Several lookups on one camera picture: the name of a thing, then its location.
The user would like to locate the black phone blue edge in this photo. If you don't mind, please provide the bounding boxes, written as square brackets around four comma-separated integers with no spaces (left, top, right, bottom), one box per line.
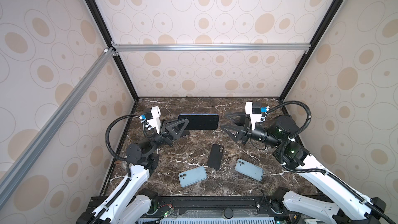
[178,114,219,131]

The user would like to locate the light blue case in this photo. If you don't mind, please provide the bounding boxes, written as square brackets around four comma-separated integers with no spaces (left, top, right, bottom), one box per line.
[178,166,207,187]
[235,159,264,181]

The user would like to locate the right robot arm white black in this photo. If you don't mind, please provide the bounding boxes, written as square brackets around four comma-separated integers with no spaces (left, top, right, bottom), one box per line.
[220,101,394,224]

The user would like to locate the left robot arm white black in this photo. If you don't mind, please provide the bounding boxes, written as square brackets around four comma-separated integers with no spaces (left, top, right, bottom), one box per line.
[76,115,189,224]

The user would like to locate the black phone case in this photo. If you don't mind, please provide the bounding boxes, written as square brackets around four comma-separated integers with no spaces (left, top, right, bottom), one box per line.
[207,144,224,170]

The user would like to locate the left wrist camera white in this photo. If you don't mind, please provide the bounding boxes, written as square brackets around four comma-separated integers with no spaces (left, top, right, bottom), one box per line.
[139,106,161,134]

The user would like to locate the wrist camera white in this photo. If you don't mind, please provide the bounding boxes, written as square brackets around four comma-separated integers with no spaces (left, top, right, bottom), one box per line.
[139,106,161,134]
[245,102,270,130]

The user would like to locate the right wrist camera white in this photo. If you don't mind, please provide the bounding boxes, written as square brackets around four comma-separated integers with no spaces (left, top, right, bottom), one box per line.
[245,102,270,130]

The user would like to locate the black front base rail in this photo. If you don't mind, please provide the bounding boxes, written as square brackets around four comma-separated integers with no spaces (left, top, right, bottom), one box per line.
[81,194,349,224]

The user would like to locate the silver aluminium rail rear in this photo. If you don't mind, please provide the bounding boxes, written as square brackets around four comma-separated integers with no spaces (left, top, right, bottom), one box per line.
[115,43,311,52]

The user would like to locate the silver aluminium rail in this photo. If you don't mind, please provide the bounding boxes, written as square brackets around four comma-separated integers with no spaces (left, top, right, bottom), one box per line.
[1,47,116,208]
[115,43,311,52]

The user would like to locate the silver aluminium rail left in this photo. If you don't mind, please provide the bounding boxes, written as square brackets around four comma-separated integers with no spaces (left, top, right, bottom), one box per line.
[1,47,116,208]

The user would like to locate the black frame post left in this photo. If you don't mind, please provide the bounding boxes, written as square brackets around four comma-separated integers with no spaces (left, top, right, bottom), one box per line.
[85,0,140,102]

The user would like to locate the black frame post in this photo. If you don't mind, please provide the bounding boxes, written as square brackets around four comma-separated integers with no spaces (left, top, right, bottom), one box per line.
[85,0,140,102]
[279,0,344,103]

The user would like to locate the black frame post right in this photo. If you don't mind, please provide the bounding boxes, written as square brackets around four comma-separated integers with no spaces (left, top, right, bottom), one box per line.
[279,0,344,103]

